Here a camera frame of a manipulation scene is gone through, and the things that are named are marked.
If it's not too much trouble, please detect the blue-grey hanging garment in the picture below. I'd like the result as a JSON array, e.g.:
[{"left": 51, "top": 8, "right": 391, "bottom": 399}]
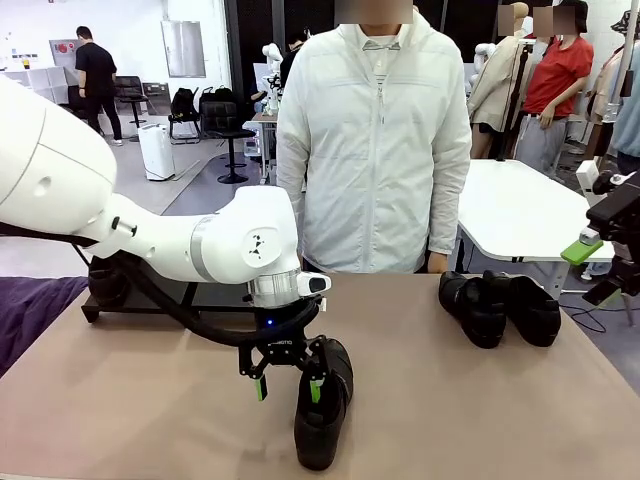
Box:
[{"left": 610, "top": 74, "right": 640, "bottom": 162}]

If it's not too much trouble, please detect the black backpack yellow trim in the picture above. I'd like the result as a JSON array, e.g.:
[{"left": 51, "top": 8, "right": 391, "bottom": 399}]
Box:
[{"left": 167, "top": 86, "right": 202, "bottom": 147}]

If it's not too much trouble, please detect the white table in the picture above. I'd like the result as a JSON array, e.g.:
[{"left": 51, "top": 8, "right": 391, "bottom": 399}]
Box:
[{"left": 452, "top": 158, "right": 617, "bottom": 304}]

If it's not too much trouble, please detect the person in black t-shirt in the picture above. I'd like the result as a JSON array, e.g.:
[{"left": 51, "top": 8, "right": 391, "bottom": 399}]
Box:
[{"left": 73, "top": 25, "right": 125, "bottom": 147}]

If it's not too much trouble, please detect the white air purifier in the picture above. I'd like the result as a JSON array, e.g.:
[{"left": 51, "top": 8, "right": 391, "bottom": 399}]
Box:
[{"left": 137, "top": 123, "right": 177, "bottom": 182}]

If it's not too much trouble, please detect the white drawer cabinet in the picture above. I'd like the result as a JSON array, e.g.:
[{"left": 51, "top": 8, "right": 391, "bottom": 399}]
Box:
[{"left": 0, "top": 66, "right": 70, "bottom": 107}]

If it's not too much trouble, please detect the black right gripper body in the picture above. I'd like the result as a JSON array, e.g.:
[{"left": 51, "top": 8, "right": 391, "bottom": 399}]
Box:
[{"left": 584, "top": 169, "right": 640, "bottom": 247}]

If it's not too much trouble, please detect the person's left forearm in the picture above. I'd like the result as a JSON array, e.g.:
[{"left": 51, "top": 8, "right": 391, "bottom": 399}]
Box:
[{"left": 427, "top": 139, "right": 473, "bottom": 256}]

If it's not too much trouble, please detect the black bar stool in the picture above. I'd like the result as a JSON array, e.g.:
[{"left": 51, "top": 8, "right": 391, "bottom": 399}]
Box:
[{"left": 113, "top": 75, "right": 150, "bottom": 145}]

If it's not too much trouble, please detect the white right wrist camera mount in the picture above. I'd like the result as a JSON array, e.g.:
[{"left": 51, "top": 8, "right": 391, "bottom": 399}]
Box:
[{"left": 575, "top": 159, "right": 602, "bottom": 207}]

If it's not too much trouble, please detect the person in white jacket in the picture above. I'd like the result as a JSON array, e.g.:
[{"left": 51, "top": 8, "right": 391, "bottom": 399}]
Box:
[{"left": 275, "top": 10, "right": 473, "bottom": 275}]

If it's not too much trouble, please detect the person in dark clothes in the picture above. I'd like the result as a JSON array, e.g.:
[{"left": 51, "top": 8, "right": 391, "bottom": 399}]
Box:
[{"left": 278, "top": 27, "right": 312, "bottom": 89}]

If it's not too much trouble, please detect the black leather shoe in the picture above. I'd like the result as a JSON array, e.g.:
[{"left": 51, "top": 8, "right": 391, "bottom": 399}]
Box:
[
  {"left": 87, "top": 268, "right": 133, "bottom": 310},
  {"left": 293, "top": 337, "right": 356, "bottom": 472},
  {"left": 481, "top": 269, "right": 563, "bottom": 348},
  {"left": 438, "top": 270, "right": 509, "bottom": 351}
]

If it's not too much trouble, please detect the tan hanging coat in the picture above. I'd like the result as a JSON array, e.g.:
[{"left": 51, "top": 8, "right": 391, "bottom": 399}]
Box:
[{"left": 583, "top": 44, "right": 624, "bottom": 161}]

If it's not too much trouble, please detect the black hat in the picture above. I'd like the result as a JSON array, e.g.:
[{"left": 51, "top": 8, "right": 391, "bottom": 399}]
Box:
[{"left": 609, "top": 8, "right": 640, "bottom": 37}]

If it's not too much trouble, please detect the white clothes rack pole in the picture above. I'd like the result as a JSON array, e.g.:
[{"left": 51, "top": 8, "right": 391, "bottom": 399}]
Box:
[{"left": 612, "top": 0, "right": 634, "bottom": 121}]

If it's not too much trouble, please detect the dark purple cloth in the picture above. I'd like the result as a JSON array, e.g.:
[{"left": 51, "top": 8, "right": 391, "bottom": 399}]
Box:
[{"left": 0, "top": 275, "right": 91, "bottom": 377}]

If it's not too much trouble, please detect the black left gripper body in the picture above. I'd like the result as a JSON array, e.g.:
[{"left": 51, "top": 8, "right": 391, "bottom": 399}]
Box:
[{"left": 236, "top": 298, "right": 326, "bottom": 375}]

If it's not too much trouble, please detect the black floor cable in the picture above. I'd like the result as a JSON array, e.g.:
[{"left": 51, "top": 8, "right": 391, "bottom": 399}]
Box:
[{"left": 559, "top": 292, "right": 632, "bottom": 335}]

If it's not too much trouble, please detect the black tripod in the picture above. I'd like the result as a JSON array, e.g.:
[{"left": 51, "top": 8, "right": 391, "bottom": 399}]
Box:
[{"left": 496, "top": 43, "right": 534, "bottom": 164}]

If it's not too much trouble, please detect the grey board with red circle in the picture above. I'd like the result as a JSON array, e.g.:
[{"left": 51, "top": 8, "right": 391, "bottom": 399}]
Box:
[{"left": 48, "top": 39, "right": 81, "bottom": 69}]

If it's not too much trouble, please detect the person's right forearm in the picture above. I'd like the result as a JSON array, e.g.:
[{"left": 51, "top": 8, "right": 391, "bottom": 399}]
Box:
[{"left": 275, "top": 139, "right": 307, "bottom": 264}]

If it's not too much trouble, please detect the background desk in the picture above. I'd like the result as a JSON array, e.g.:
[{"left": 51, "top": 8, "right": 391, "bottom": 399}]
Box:
[{"left": 242, "top": 106, "right": 280, "bottom": 187}]

